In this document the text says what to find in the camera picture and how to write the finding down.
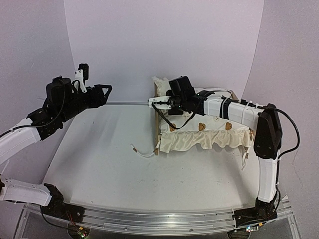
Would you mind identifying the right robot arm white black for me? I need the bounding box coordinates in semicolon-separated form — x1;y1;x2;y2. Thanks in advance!
168;76;298;228

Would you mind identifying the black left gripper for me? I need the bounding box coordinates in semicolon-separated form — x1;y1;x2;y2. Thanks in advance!
58;84;111;123

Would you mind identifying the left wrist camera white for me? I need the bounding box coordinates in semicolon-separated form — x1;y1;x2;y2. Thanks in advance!
73;63;89;93

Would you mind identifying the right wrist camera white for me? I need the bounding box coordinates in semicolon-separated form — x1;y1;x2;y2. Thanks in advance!
147;96;172;110

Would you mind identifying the wooden pet bed frame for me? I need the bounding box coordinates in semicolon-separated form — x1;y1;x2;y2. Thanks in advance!
152;83;255;156

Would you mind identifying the small circuit board with leds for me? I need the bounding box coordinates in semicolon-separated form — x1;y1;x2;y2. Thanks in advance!
67;224;91;239

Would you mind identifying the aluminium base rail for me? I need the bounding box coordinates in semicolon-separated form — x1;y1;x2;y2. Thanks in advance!
25;197;295;236

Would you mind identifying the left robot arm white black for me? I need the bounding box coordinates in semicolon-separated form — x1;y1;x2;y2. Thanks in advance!
0;76;112;223

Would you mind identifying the bear print cushion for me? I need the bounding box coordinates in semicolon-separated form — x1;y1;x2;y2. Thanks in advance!
131;76;254;172

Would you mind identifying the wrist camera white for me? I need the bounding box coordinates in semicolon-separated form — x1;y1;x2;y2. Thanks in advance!
147;96;172;110
73;63;89;93

